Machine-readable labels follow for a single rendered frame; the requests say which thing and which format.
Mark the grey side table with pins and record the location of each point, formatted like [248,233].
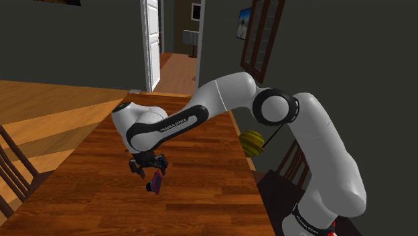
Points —
[190,38]

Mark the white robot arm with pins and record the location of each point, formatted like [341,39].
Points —
[313,137]

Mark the white door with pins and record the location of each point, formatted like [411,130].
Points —
[152,42]

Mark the brown framed window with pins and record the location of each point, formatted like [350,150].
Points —
[261,36]

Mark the white framed wall picture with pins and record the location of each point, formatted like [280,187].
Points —
[196,11]

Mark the pink and black phone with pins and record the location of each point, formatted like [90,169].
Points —
[156,183]

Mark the brown wooden table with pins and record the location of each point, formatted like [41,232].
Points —
[202,199]

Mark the dark robot stand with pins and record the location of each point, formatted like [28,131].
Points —
[277,202]

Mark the dark wooden slatted chair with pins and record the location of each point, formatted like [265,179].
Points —
[295,163]

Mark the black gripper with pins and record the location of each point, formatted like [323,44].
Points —
[147,158]

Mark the blue wall picture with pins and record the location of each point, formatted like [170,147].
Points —
[243,23]

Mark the brown wooden chair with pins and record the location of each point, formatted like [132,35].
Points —
[13,170]

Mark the small grey block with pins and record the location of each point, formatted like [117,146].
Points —
[134,91]

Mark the yellow ribbed ball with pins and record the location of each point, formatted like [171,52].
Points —
[250,143]

